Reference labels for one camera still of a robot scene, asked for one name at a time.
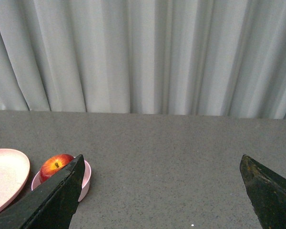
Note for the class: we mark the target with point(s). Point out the red yellow apple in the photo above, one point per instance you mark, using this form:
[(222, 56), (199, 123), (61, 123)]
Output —
[(53, 165)]

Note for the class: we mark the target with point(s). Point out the pale pink bowl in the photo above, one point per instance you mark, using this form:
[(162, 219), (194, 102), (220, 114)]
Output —
[(85, 183)]

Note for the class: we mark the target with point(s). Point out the white pleated curtain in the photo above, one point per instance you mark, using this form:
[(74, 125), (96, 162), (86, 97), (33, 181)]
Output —
[(185, 57)]

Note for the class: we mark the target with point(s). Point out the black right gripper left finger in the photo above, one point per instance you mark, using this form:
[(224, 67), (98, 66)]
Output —
[(52, 204)]

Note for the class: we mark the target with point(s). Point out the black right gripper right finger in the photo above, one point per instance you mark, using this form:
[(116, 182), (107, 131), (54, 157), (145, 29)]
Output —
[(267, 192)]

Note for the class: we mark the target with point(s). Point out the pink round plate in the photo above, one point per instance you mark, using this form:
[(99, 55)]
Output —
[(14, 172)]

